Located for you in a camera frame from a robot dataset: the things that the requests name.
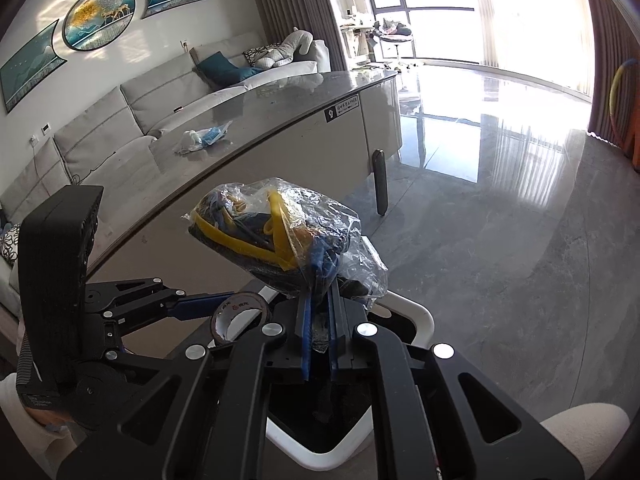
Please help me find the tape roll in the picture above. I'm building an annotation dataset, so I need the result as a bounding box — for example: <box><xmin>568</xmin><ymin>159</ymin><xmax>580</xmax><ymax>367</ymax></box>
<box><xmin>209</xmin><ymin>292</ymin><xmax>268</xmax><ymax>347</ymax></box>

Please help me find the yellow blue item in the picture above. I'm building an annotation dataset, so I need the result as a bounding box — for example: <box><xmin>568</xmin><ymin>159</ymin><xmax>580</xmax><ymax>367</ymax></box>
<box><xmin>189</xmin><ymin>178</ymin><xmax>388</xmax><ymax>304</ymax></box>

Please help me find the white trash bin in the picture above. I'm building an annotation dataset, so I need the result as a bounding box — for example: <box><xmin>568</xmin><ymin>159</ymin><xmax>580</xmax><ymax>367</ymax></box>
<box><xmin>266</xmin><ymin>292</ymin><xmax>435</xmax><ymax>472</ymax></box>

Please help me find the person's left hand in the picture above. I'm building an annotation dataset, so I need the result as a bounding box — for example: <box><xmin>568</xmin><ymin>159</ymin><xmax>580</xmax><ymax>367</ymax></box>
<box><xmin>24</xmin><ymin>406</ymin><xmax>72</xmax><ymax>432</ymax></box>

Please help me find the black white floral cushion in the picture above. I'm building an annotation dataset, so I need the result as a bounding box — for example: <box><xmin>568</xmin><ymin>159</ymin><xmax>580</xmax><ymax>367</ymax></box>
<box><xmin>0</xmin><ymin>224</ymin><xmax>21</xmax><ymax>266</ymax></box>

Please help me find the black table leg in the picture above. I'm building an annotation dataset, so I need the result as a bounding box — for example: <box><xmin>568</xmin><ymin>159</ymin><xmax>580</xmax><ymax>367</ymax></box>
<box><xmin>371</xmin><ymin>150</ymin><xmax>388</xmax><ymax>217</ymax></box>

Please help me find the grey fabric sofa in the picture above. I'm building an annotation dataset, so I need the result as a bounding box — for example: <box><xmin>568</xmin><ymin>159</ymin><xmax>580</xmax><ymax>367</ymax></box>
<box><xmin>0</xmin><ymin>31</ymin><xmax>332</xmax><ymax>321</ymax></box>

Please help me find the teal cushion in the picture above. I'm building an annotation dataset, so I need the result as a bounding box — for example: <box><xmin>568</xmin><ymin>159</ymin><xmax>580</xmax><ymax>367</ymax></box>
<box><xmin>196</xmin><ymin>52</ymin><xmax>262</xmax><ymax>88</ymax></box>

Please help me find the patterned cushion near plush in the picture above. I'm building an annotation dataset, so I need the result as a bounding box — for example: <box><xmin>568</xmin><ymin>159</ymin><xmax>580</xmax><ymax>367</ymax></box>
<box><xmin>243</xmin><ymin>44</ymin><xmax>277</xmax><ymax>66</ymax></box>

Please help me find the white plush toy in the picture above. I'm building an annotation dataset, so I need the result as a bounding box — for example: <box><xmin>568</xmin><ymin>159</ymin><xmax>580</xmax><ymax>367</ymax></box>
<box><xmin>253</xmin><ymin>28</ymin><xmax>314</xmax><ymax>70</ymax></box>

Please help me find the grey curtain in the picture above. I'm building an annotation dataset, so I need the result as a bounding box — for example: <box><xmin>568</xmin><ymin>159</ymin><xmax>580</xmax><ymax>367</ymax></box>
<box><xmin>255</xmin><ymin>0</ymin><xmax>347</xmax><ymax>70</ymax></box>

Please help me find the colourful hula hoop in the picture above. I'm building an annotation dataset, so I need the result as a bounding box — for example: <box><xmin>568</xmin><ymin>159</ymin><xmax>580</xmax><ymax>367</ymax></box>
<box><xmin>608</xmin><ymin>58</ymin><xmax>639</xmax><ymax>148</ymax></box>

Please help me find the left teal wall painting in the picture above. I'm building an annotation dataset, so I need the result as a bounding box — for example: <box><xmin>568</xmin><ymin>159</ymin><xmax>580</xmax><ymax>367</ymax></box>
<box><xmin>1</xmin><ymin>21</ymin><xmax>66</xmax><ymax>113</ymax></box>

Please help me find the round teal gold wall art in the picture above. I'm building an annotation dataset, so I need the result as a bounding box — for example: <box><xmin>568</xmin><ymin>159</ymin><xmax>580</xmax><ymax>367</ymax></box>
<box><xmin>62</xmin><ymin>0</ymin><xmax>136</xmax><ymax>51</ymax></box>

